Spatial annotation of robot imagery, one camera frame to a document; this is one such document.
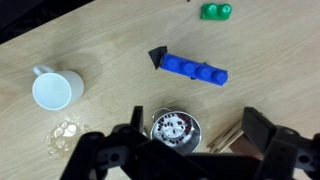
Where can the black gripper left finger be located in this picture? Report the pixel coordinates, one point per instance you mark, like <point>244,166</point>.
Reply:
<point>100,153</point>

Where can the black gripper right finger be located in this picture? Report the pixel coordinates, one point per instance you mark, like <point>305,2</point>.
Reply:
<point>263,133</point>

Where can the brown sauce bottle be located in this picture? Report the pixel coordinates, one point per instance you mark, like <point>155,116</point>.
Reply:
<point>243,146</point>

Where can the wooden tray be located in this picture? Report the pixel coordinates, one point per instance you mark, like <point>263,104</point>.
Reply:
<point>225,138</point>

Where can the crumpled clear plastic wrap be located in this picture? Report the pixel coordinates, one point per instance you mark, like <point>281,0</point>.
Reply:
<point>63,136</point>

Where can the steel pot with red beans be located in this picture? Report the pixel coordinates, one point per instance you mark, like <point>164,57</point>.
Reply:
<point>175,131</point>

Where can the white ceramic mug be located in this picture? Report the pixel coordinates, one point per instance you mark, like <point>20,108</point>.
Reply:
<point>53,90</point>

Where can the blue toy brick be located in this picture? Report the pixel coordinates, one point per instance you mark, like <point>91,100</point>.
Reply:
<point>195,69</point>

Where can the black triangular piece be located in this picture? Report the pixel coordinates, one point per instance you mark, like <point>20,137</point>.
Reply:
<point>157,56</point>

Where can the green toy brick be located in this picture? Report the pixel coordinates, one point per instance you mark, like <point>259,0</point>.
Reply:
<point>216,11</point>

